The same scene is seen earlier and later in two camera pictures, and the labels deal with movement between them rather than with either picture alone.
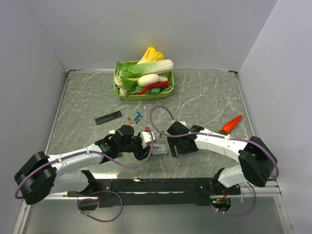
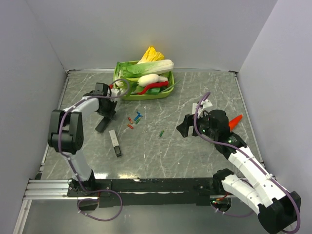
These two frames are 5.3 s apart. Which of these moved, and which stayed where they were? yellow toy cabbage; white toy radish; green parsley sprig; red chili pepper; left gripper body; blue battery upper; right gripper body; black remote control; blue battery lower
Moved: left gripper body; right gripper body; black remote control
Stayed: white toy radish; red chili pepper; blue battery upper; yellow toy cabbage; blue battery lower; green parsley sprig
